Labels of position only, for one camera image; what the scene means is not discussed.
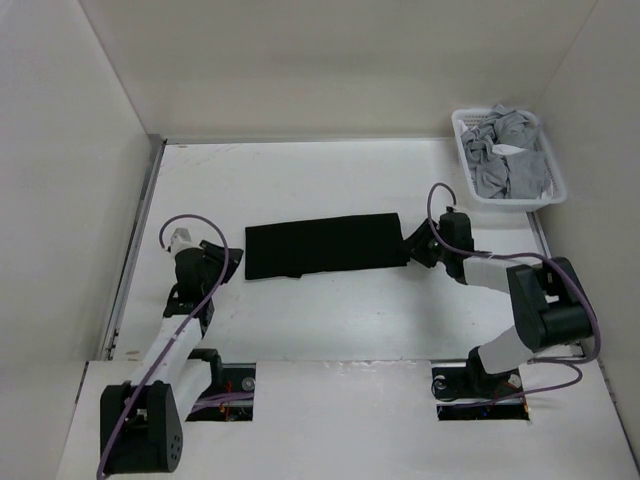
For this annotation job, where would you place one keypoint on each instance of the metal base plate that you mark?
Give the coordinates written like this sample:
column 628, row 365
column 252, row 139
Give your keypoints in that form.
column 457, row 399
column 235, row 379

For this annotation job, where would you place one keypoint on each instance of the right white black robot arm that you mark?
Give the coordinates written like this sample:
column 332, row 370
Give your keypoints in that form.
column 548, row 306

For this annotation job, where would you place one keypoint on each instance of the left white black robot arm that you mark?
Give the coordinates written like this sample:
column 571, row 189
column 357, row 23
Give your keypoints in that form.
column 141, row 419

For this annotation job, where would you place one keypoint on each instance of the grey tank top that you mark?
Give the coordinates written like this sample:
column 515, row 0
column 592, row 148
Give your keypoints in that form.
column 502, row 157

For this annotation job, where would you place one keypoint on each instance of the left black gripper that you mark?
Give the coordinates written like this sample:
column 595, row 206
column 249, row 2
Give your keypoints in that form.
column 233, row 257

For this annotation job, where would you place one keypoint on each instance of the white plastic basket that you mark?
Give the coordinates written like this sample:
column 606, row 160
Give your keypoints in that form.
column 558, row 191

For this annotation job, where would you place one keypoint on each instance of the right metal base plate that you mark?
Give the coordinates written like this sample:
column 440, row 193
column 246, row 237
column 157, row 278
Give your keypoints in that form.
column 457, row 399

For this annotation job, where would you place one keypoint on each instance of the black tank top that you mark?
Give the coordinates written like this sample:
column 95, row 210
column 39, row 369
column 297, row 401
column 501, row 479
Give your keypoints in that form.
column 348, row 243

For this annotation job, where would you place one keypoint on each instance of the aluminium frame rail left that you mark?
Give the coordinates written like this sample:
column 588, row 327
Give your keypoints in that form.
column 111, row 324

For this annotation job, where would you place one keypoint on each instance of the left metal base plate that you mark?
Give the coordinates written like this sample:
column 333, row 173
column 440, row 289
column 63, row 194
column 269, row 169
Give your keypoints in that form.
column 235, row 379

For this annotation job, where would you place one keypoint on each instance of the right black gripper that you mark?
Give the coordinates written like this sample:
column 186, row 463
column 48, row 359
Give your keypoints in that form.
column 415, row 245

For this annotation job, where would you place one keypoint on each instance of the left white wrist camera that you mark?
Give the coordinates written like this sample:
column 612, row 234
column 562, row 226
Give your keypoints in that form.
column 180, row 241

